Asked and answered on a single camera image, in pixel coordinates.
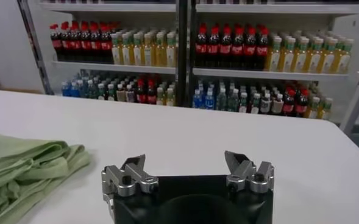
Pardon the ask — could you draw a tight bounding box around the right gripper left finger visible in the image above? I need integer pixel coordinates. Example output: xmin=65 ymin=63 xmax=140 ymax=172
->
xmin=101 ymin=154 xmax=159 ymax=197

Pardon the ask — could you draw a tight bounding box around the small red-cap cola bottle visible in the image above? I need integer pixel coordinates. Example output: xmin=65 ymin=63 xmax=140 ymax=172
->
xmin=135 ymin=79 xmax=146 ymax=104
xmin=282 ymin=88 xmax=296 ymax=116
xmin=145 ymin=79 xmax=157 ymax=105
xmin=294 ymin=88 xmax=310 ymax=118

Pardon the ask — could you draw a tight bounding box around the green-cap yellow juice bottle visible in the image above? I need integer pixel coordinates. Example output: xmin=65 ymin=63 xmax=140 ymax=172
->
xmin=293 ymin=37 xmax=310 ymax=73
xmin=132 ymin=32 xmax=144 ymax=66
xmin=110 ymin=32 xmax=122 ymax=65
xmin=280 ymin=37 xmax=296 ymax=72
xmin=165 ymin=32 xmax=177 ymax=68
xmin=143 ymin=32 xmax=155 ymax=66
xmin=321 ymin=38 xmax=338 ymax=74
xmin=266 ymin=36 xmax=282 ymax=72
xmin=121 ymin=32 xmax=133 ymax=66
xmin=154 ymin=32 xmax=166 ymax=67
xmin=334 ymin=38 xmax=355 ymax=75
xmin=307 ymin=37 xmax=324 ymax=74

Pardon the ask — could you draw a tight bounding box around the small blue water bottle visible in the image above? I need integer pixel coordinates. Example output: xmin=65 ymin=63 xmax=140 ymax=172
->
xmin=192 ymin=88 xmax=204 ymax=110
xmin=70 ymin=80 xmax=80 ymax=98
xmin=61 ymin=81 xmax=72 ymax=97
xmin=203 ymin=88 xmax=216 ymax=110

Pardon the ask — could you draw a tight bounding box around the light green polo shirt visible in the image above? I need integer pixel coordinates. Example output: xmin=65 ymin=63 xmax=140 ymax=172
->
xmin=0 ymin=133 xmax=91 ymax=224

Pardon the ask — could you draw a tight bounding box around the small clear green-tinted bottle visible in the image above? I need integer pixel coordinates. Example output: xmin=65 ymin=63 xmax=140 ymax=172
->
xmin=79 ymin=79 xmax=88 ymax=99
xmin=215 ymin=87 xmax=228 ymax=111
xmin=87 ymin=79 xmax=97 ymax=100
xmin=227 ymin=88 xmax=240 ymax=113

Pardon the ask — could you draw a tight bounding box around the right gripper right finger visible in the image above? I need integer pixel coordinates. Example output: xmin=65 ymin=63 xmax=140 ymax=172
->
xmin=224 ymin=150 xmax=275 ymax=194

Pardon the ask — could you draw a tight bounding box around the small yellow juice bottle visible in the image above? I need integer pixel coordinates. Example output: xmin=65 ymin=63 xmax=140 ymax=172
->
xmin=155 ymin=86 xmax=166 ymax=106
xmin=319 ymin=97 xmax=334 ymax=121
xmin=165 ymin=87 xmax=176 ymax=107
xmin=307 ymin=96 xmax=321 ymax=119

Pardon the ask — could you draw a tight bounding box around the glass-sided drinks display shelf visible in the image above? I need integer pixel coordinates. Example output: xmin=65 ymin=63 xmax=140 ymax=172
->
xmin=16 ymin=0 xmax=188 ymax=107
xmin=179 ymin=0 xmax=359 ymax=125

